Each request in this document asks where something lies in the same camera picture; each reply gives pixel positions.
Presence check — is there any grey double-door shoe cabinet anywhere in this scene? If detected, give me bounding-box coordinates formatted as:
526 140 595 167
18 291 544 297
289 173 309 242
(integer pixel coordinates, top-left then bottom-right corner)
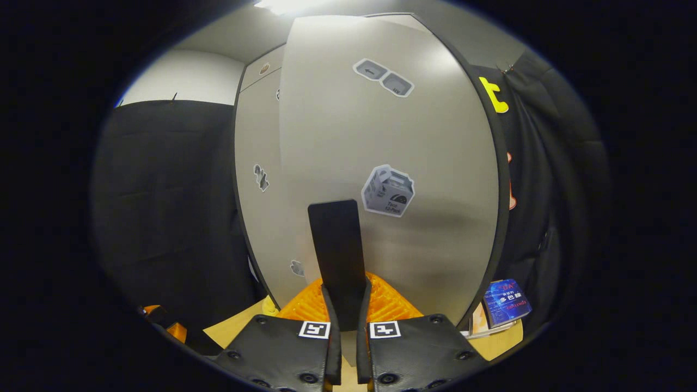
233 12 511 330

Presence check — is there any grey cabinet door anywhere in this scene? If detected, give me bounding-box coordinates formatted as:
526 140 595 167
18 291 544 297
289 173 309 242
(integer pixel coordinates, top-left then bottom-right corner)
279 15 510 332
234 71 289 308

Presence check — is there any black backdrop cloth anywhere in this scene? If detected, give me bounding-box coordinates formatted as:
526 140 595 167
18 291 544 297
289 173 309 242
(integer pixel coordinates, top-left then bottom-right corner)
93 52 610 349

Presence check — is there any blue book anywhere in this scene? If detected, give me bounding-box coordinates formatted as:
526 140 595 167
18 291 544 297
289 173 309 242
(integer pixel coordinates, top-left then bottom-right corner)
484 279 533 329

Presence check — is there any grey cabinet drawer front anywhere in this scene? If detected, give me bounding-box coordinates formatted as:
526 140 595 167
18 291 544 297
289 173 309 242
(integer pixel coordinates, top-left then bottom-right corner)
240 46 286 90

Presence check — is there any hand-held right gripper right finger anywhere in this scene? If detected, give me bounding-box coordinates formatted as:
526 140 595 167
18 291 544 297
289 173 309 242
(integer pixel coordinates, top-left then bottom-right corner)
357 275 491 392

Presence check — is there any large ceiling light panel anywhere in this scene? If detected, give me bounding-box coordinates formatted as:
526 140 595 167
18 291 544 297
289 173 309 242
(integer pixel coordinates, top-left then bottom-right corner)
255 0 327 14

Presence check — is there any white book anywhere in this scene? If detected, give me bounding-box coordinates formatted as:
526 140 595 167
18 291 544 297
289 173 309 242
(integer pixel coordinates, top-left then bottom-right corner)
467 302 518 339

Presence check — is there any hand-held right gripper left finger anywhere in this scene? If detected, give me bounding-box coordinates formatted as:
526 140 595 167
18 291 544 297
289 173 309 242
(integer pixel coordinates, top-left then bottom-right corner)
212 278 343 392

